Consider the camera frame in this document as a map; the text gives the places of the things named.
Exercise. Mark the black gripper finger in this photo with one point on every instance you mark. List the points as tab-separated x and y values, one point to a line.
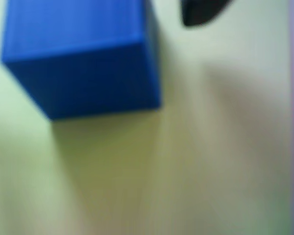
201	11

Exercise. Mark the small blue cube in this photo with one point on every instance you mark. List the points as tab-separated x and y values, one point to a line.
83	73

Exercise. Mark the green paper square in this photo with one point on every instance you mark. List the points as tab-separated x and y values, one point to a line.
27	171

